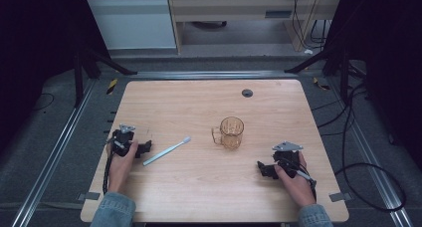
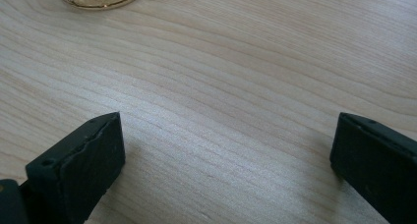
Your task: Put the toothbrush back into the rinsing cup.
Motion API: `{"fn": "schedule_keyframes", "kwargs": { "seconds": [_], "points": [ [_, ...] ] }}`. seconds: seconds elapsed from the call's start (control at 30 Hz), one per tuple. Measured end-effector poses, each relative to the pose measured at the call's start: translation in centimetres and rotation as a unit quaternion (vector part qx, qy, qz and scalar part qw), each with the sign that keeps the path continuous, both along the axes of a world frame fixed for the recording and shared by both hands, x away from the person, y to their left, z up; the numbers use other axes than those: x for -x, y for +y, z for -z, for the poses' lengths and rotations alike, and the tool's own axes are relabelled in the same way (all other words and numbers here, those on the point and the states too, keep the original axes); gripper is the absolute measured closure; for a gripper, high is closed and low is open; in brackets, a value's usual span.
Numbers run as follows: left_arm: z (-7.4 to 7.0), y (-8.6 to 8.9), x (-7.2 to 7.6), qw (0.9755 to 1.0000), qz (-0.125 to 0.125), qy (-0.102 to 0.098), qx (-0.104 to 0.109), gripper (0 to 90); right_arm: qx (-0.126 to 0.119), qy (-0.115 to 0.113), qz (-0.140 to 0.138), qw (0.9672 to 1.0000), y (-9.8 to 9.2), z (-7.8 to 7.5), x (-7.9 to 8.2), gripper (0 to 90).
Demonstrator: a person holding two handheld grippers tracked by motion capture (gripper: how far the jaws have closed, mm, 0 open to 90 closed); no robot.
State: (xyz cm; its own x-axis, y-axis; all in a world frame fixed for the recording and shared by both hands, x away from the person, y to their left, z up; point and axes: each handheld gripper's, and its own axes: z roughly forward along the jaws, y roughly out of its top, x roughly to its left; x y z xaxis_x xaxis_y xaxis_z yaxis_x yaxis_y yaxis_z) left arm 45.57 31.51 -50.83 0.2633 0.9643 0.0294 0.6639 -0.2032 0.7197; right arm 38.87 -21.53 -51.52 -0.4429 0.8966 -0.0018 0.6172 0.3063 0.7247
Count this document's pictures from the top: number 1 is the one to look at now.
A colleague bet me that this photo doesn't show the black metal stand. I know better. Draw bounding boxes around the black metal stand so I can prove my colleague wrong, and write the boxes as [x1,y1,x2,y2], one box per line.
[73,47,138,110]
[284,47,353,104]

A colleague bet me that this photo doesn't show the person's right hand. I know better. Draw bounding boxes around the person's right hand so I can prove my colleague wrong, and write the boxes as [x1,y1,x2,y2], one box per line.
[274,151,317,208]

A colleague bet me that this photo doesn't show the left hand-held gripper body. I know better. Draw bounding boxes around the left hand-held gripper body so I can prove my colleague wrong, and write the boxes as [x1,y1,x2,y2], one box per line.
[106,122,137,158]

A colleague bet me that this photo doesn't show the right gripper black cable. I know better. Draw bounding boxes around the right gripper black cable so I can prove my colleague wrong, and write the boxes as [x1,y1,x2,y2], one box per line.
[297,168,318,202]

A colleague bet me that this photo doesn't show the thin black floor cable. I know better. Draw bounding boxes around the thin black floor cable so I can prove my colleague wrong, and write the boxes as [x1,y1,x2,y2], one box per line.
[32,92,56,113]

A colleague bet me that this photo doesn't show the grey tape patch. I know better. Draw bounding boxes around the grey tape patch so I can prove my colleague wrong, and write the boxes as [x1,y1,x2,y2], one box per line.
[77,191,102,202]
[328,191,353,203]

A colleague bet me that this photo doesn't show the amber transparent mug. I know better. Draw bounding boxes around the amber transparent mug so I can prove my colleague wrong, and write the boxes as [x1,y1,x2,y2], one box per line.
[211,115,246,151]

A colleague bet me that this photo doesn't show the person's left hand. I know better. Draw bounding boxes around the person's left hand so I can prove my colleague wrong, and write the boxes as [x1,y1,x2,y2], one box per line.
[105,139,139,193]

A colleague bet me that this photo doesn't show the white cabinet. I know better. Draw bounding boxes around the white cabinet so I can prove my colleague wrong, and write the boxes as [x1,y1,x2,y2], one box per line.
[86,0,177,51]

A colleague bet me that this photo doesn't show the left gripper black braided cable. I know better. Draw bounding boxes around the left gripper black braided cable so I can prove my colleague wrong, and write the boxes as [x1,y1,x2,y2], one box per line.
[102,151,115,195]

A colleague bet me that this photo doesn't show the light blue toothbrush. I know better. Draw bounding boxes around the light blue toothbrush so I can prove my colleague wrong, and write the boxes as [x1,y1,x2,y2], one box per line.
[142,135,192,167]

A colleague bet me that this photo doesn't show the black hanging cables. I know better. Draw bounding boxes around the black hanging cables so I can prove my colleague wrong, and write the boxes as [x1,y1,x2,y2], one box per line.
[291,0,330,51]

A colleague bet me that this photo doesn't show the long black floor cable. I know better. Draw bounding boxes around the long black floor cable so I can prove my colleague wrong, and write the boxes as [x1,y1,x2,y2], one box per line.
[312,82,408,213]

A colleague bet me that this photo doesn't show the aluminium floor rail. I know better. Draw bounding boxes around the aluminium floor rail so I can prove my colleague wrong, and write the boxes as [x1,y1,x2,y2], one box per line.
[10,78,98,227]
[326,77,414,227]
[130,70,300,81]

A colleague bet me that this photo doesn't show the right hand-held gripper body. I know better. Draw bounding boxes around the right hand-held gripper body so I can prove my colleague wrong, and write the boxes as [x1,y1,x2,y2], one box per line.
[271,140,305,179]

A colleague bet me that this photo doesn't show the yellow black tape strip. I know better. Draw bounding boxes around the yellow black tape strip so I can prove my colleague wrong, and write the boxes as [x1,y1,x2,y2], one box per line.
[312,76,331,92]
[105,78,119,96]

